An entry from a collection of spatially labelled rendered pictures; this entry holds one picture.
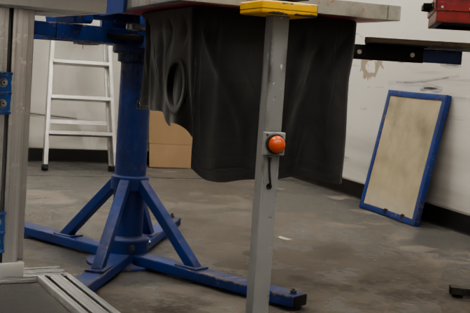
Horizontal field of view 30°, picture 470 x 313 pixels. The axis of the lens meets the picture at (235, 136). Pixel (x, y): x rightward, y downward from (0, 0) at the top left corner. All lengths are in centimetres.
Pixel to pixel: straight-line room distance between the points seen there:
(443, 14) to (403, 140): 217
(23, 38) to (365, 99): 414
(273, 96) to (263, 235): 30
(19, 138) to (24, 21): 25
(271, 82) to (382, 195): 346
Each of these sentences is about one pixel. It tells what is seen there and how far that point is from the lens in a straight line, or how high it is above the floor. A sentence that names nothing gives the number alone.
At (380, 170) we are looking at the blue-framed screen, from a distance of 538.
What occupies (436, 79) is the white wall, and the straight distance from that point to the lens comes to 516.
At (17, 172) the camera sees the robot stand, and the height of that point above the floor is 56.
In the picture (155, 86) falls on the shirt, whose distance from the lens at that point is 246.
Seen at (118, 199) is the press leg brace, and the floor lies 28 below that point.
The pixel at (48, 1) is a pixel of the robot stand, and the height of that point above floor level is 91.
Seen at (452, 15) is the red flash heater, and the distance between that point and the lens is 316.
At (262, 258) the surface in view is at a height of 40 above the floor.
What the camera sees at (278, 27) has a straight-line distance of 190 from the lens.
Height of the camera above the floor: 81
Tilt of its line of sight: 4 degrees down
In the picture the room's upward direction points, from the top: 4 degrees clockwise
